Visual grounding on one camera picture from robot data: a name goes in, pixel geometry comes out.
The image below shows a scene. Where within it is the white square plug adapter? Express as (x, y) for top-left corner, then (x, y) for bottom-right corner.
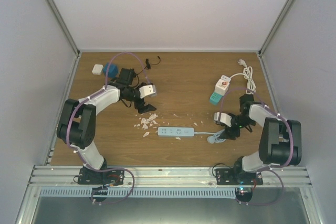
(92, 64), (104, 75)

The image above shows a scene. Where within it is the aluminium frame post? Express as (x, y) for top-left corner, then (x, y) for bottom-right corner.
(46, 0), (80, 58)
(258, 0), (296, 58)

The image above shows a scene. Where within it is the light blue power strip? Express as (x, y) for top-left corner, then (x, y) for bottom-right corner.
(157, 126), (195, 137)

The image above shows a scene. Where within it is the white coiled power cable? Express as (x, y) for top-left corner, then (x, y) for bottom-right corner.
(230, 59), (257, 95)

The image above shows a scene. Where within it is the aluminium front rail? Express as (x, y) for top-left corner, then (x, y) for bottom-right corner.
(28, 166), (312, 188)

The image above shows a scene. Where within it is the blue cube plug adapter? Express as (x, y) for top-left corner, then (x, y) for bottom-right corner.
(102, 63), (119, 79)

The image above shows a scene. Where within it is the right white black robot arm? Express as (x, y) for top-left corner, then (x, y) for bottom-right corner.
(214, 94), (302, 185)

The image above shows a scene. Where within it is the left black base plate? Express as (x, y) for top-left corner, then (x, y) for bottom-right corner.
(73, 167), (124, 186)

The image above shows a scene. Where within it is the right aluminium frame post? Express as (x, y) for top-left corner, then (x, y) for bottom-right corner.
(258, 0), (296, 58)

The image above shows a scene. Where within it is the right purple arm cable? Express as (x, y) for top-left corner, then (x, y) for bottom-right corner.
(219, 87), (293, 206)

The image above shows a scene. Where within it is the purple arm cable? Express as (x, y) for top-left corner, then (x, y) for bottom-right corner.
(219, 87), (293, 206)
(67, 51), (152, 206)

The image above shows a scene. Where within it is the black adapter cable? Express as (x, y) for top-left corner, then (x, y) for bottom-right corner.
(136, 56), (162, 75)

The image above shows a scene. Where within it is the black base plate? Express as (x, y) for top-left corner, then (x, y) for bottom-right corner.
(73, 167), (124, 186)
(215, 168), (263, 186)

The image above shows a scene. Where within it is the white cube socket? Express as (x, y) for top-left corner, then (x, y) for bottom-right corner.
(214, 75), (231, 96)

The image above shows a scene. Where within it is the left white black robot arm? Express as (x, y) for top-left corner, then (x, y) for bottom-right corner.
(56, 68), (156, 184)

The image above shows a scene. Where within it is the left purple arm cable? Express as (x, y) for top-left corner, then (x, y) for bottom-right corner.
(67, 51), (152, 206)

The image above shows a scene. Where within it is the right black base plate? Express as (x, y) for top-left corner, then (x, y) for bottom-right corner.
(215, 168), (263, 186)

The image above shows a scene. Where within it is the left aluminium frame post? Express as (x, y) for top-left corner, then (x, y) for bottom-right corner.
(46, 0), (80, 58)

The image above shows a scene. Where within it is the grey slotted cable duct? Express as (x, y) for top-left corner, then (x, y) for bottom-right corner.
(39, 187), (236, 199)

